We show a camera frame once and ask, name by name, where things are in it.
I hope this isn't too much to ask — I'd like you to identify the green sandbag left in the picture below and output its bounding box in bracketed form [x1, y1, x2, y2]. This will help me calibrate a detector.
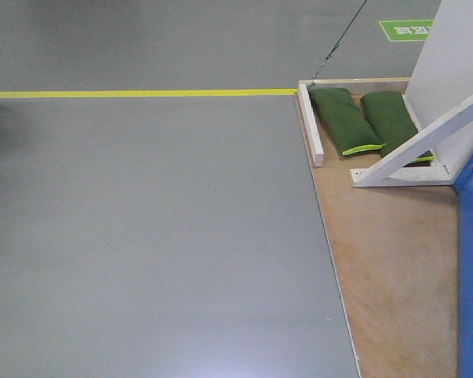
[309, 87, 385, 156]

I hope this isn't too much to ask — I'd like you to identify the green sandbag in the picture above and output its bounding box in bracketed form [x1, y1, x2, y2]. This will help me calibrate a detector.
[360, 91, 419, 158]
[309, 87, 385, 156]

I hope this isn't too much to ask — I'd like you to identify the white triangular brace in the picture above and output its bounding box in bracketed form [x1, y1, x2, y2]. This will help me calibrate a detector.
[350, 94, 473, 187]

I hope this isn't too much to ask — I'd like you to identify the plywood platform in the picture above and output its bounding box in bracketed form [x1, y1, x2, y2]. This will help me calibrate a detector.
[294, 76, 460, 378]

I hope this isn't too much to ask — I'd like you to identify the green sandbag right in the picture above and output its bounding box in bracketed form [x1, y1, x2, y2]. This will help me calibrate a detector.
[360, 91, 419, 158]

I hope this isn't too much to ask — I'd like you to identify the green floor sign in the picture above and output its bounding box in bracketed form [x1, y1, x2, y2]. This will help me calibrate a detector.
[378, 19, 434, 42]

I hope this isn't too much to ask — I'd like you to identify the dark guy wire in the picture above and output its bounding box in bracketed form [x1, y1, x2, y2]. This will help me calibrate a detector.
[309, 0, 368, 90]

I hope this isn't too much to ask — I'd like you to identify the white wooden base frame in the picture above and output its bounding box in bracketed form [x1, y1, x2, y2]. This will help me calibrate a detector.
[295, 77, 411, 167]

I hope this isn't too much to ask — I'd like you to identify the white wall panel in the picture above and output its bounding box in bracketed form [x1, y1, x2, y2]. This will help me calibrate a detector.
[403, 0, 473, 184]

